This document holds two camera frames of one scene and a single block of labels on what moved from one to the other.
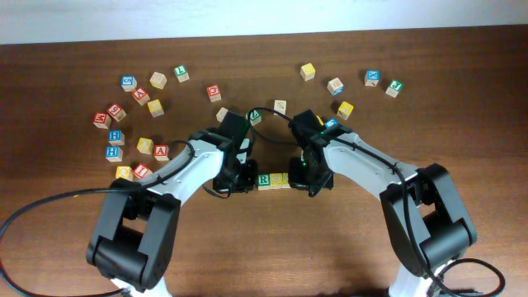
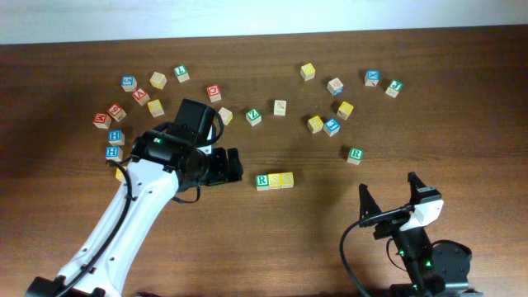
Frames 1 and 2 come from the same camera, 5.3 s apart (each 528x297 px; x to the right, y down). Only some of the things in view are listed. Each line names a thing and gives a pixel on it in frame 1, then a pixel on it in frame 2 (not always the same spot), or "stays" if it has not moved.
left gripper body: [243, 176] -> [216, 167]
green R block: [264, 181] stays
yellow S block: [276, 181] stays
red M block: [101, 120] stays
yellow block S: [285, 181] stays
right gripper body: [303, 173] -> [388, 228]
